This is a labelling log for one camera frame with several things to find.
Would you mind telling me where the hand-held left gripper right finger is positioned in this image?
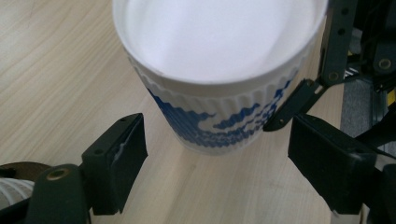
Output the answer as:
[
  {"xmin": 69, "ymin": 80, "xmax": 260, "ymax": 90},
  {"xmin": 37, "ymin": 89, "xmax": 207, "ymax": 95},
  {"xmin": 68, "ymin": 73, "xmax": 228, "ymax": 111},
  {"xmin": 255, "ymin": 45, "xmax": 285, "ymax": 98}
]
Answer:
[{"xmin": 287, "ymin": 113, "xmax": 378, "ymax": 216}]

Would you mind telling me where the blue print paper cup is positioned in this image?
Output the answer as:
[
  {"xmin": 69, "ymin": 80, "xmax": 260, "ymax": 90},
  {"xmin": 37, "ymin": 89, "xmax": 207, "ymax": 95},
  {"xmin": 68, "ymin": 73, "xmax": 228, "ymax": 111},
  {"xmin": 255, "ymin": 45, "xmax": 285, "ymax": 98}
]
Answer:
[{"xmin": 112, "ymin": 0, "xmax": 330, "ymax": 156}]

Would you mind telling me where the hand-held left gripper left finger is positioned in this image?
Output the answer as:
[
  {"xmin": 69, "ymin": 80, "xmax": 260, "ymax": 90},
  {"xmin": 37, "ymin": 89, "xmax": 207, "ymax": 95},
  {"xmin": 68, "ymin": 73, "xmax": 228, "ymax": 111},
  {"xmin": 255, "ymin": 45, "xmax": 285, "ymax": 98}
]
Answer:
[{"xmin": 80, "ymin": 112, "xmax": 149, "ymax": 217}]

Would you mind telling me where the stack of white paper cups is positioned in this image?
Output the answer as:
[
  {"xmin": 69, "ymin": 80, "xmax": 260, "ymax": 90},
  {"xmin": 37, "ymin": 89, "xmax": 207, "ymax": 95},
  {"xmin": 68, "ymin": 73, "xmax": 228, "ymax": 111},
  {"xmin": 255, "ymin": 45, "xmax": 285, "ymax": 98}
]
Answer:
[{"xmin": 0, "ymin": 177, "xmax": 35, "ymax": 212}]

